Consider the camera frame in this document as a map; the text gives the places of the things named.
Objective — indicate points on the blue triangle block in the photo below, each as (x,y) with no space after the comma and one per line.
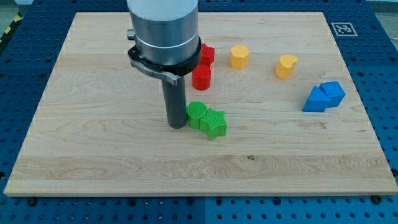
(317,101)

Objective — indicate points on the wooden board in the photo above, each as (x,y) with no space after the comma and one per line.
(100,129)

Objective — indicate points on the red star block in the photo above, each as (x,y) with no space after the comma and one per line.
(207,55)

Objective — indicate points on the white fiducial marker tag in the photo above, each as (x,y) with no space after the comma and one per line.
(344,29)

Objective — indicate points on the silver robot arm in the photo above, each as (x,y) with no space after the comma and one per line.
(167,47)

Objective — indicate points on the green star block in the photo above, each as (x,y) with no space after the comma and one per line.
(213,124)

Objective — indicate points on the yellow heart block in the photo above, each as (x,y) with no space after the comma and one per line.
(286,65)

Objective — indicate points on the blue cube block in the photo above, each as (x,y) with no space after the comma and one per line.
(334,91)

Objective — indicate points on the yellow hexagon block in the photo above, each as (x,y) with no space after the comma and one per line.
(239,57)

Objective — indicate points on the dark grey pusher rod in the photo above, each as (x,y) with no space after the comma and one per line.
(175,103)

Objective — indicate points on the red cylinder block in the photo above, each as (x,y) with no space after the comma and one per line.
(201,77)

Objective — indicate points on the green cylinder block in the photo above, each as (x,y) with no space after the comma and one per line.
(195,111)

